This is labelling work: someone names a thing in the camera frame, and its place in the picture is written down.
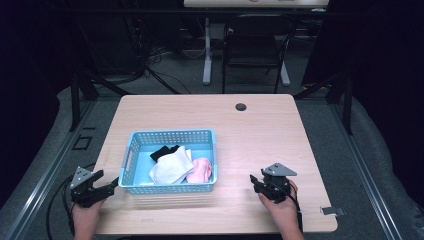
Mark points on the person's left hand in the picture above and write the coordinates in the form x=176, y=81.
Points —
x=86, y=213

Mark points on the black metal stand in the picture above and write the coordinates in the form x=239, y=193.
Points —
x=76, y=100
x=346, y=103

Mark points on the white sock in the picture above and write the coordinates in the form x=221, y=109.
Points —
x=171, y=168

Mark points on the pink sock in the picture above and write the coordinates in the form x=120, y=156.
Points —
x=200, y=170

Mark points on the black sock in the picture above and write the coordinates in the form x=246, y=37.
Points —
x=160, y=152

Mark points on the white background desk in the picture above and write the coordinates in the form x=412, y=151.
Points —
x=253, y=3

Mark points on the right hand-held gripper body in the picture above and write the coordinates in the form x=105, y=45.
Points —
x=276, y=186

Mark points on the aluminium floor rail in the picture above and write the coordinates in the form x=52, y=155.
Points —
x=43, y=176
x=366, y=173

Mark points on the person's right hand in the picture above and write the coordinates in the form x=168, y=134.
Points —
x=283, y=213

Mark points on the black tape square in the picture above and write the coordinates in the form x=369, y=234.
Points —
x=82, y=142

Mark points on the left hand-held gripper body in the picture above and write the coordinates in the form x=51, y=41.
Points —
x=83, y=193

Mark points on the blue plastic basket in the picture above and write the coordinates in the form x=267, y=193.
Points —
x=140, y=160

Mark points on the black chair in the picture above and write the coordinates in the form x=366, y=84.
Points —
x=253, y=46

